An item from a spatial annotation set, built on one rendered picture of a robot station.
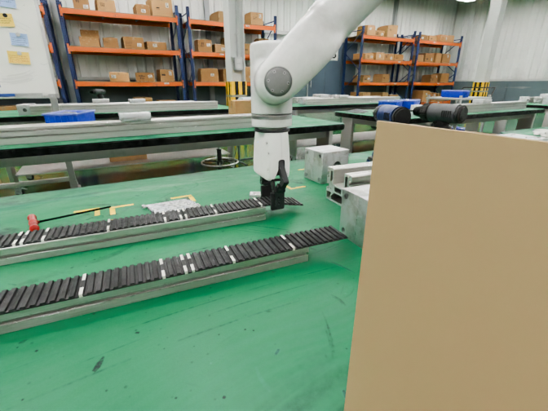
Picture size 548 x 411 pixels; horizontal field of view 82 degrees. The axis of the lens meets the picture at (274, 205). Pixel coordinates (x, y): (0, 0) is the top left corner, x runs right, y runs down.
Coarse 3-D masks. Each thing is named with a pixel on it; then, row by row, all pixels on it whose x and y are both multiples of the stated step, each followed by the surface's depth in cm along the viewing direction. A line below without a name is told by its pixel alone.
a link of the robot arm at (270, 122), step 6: (252, 114) 64; (258, 114) 62; (288, 114) 63; (252, 120) 64; (258, 120) 62; (264, 120) 62; (270, 120) 61; (276, 120) 62; (282, 120) 62; (288, 120) 63; (258, 126) 63; (264, 126) 62; (270, 126) 62; (276, 126) 62; (282, 126) 62
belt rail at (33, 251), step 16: (256, 208) 68; (160, 224) 60; (176, 224) 62; (192, 224) 64; (208, 224) 64; (224, 224) 66; (64, 240) 55; (80, 240) 56; (96, 240) 57; (112, 240) 58; (128, 240) 59; (144, 240) 60; (0, 256) 52; (16, 256) 53; (32, 256) 53; (48, 256) 54
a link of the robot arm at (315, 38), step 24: (336, 0) 55; (360, 0) 56; (312, 24) 52; (336, 24) 55; (288, 48) 51; (312, 48) 51; (336, 48) 55; (264, 72) 52; (288, 72) 52; (312, 72) 53; (264, 96) 54; (288, 96) 54
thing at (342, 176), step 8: (328, 168) 80; (336, 168) 78; (344, 168) 79; (352, 168) 80; (360, 168) 81; (368, 168) 82; (328, 176) 81; (336, 176) 79; (344, 176) 74; (352, 176) 72; (360, 176) 73; (368, 176) 73; (336, 184) 79; (344, 184) 75; (352, 184) 74; (360, 184) 73; (328, 192) 82; (336, 192) 78; (336, 200) 80
